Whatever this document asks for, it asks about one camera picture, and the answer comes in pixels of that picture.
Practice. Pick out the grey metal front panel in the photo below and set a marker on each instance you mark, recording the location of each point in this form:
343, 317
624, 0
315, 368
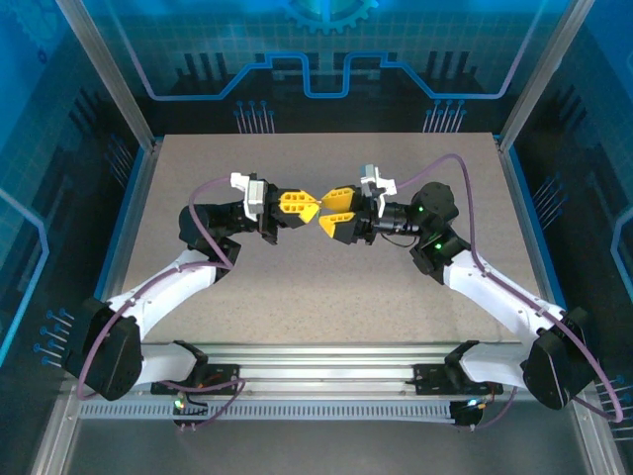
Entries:
321, 445

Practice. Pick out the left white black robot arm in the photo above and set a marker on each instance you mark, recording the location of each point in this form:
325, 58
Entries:
163, 292

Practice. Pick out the aluminium table side rail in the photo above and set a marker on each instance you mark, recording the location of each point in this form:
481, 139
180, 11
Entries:
142, 183
521, 198

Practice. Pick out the keyring with keys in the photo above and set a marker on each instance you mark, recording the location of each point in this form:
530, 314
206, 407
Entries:
313, 215

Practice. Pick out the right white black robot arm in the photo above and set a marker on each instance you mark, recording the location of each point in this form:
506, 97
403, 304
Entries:
494, 297

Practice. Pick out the aluminium frame post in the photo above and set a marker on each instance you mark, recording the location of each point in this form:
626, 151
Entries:
545, 74
111, 74

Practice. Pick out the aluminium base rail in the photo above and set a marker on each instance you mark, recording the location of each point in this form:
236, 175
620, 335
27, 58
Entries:
321, 366

